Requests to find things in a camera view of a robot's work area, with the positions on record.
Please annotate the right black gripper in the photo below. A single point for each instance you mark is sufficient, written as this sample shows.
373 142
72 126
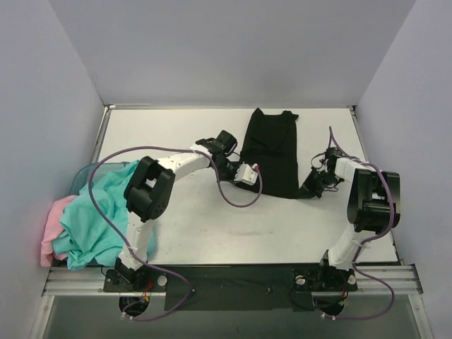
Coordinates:
318 180

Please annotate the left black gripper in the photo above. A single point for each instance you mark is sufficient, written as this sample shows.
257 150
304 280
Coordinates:
232 169

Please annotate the black t shirt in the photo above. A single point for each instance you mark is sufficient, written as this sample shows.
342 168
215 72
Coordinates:
271 143

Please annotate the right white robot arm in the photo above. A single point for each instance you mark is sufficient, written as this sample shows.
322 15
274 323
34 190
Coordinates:
373 207

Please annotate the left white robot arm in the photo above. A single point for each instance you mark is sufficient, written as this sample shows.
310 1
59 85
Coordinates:
149 190

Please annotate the clear plastic bin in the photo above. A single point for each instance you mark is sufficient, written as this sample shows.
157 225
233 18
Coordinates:
82 177

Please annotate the teal t shirt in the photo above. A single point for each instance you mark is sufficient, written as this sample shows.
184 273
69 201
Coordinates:
91 234

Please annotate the pink t shirt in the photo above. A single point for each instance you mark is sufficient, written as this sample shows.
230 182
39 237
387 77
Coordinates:
52 230

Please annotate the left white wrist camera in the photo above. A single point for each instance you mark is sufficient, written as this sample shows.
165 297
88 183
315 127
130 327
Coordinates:
246 174

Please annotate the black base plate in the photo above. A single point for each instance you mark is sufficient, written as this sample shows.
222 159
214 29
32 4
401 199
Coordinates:
236 288

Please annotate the aluminium rail frame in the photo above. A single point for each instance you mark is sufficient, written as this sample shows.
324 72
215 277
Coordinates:
404 280

